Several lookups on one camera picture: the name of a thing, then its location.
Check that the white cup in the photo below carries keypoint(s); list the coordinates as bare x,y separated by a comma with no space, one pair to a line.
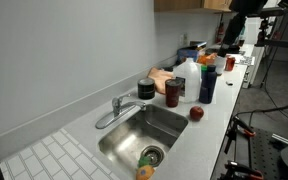
220,63

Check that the white tile mat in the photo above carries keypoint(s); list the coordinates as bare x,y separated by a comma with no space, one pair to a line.
56,157

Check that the orange cloth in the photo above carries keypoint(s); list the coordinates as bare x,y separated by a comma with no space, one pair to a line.
160,76

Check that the blue box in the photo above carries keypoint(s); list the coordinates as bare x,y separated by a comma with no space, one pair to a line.
194,50

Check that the red can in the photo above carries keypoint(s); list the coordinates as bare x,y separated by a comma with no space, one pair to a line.
230,62

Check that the green capped bottle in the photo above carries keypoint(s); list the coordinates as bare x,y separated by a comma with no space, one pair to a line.
203,71

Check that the dark blue bottle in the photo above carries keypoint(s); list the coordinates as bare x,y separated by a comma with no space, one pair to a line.
208,85

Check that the clear plastic jug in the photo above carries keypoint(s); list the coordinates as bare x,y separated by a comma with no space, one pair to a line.
190,74

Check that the wooden wall cabinet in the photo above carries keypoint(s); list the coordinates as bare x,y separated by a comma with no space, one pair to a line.
192,6

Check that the dark red tumbler cup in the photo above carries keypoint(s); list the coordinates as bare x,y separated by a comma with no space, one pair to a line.
173,87

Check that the red apple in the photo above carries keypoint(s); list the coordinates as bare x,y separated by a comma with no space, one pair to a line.
196,113

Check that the orange snack bag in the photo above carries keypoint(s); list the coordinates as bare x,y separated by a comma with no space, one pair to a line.
207,59

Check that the chrome sink faucet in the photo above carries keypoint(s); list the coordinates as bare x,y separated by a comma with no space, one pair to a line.
119,110

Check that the stainless steel sink basin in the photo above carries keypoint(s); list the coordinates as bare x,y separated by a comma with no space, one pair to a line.
150,133

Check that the camera tripod stand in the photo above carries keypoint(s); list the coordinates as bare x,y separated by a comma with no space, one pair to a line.
275,39

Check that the black tape roll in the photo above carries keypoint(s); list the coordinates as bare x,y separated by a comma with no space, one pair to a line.
146,88

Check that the black clamp with orange handle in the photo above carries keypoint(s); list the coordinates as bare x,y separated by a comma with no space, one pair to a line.
238,126

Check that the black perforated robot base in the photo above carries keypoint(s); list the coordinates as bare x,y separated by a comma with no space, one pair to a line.
266,152

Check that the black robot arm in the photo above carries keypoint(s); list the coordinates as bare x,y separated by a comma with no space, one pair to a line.
243,8

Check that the toy pineapple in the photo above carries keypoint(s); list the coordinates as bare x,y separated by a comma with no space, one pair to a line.
145,170

